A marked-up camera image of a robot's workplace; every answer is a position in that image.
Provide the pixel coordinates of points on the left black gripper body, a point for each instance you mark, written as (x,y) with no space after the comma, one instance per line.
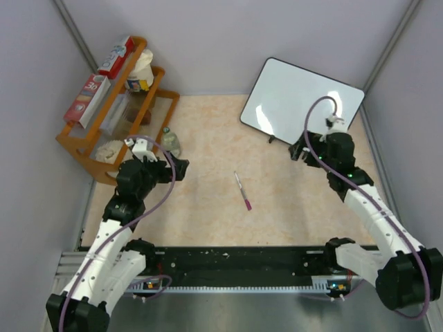
(160,174)

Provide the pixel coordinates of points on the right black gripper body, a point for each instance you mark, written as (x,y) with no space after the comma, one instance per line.
(320,148)

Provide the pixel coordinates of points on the white whiteboard black frame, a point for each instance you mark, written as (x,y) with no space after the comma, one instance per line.
(283,93)

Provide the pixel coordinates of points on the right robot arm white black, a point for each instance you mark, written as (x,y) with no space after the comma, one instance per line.
(405,272)

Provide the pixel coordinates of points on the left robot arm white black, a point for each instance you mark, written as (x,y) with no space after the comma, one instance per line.
(114,259)

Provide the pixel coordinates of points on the clear plastic bottle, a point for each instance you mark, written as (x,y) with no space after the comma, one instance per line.
(170,142)

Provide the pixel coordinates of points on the brown box on shelf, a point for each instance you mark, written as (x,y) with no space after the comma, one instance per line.
(147,117)

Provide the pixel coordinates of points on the white cup lower shelf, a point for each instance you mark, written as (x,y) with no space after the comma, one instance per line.
(108,152)

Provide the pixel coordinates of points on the white cup shelf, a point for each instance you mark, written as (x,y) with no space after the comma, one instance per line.
(141,77)
(108,152)

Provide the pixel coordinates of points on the white cup upper shelf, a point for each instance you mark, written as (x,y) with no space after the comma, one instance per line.
(141,77)

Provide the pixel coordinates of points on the red white toothpaste box lower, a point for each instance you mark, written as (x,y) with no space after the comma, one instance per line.
(87,101)

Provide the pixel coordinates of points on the red white toothpaste box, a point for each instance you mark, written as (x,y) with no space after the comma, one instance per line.
(114,61)
(87,101)

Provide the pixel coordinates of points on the red white toothpaste box upper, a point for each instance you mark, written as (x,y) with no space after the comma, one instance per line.
(114,61)

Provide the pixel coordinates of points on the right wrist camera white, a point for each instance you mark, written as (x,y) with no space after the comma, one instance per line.
(335,124)

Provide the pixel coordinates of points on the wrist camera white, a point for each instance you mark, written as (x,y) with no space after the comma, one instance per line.
(335,124)
(142,148)

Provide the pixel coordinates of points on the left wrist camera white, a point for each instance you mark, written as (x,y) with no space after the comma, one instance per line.
(142,148)

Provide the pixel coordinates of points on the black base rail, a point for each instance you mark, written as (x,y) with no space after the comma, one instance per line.
(239,266)

